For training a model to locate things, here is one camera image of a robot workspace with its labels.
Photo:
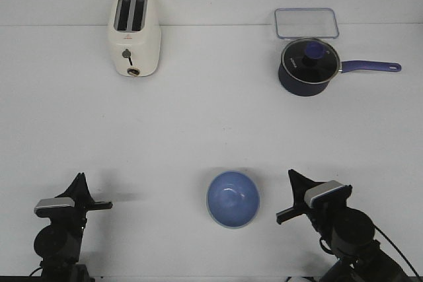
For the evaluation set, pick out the dark blue saucepan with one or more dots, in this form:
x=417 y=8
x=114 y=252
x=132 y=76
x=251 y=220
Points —
x=302 y=89

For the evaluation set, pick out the blue bowl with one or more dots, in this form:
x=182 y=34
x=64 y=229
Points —
x=232 y=199

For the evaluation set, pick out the cream white toaster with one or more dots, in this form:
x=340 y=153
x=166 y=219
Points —
x=134 y=37

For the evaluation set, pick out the clear plastic container lid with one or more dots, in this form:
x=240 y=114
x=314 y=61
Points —
x=294 y=23

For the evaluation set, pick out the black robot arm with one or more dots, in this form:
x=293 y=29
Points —
x=59 y=243
x=160 y=226

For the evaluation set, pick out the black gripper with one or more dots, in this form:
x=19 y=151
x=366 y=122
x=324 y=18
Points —
x=314 y=212
x=79 y=190

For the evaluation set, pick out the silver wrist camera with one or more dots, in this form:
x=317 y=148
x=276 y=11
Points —
x=326 y=191
x=47 y=208

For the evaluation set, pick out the glass lid with blue knob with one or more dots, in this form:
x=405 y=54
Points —
x=310 y=60

